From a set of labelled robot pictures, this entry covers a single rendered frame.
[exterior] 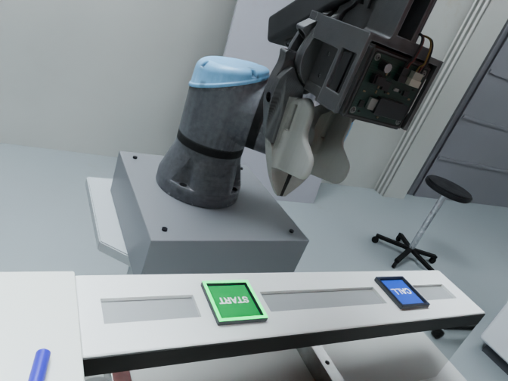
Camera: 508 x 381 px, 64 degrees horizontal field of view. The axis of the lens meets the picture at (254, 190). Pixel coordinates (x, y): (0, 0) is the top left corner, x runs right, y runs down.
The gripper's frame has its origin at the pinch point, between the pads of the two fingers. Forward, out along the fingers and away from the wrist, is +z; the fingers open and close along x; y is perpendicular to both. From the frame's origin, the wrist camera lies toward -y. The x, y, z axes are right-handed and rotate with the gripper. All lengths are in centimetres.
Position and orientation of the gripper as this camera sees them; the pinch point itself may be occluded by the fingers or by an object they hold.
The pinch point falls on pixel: (280, 178)
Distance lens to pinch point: 37.1
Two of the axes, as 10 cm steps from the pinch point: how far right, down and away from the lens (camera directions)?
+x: 8.5, 0.9, 5.1
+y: 4.0, 5.2, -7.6
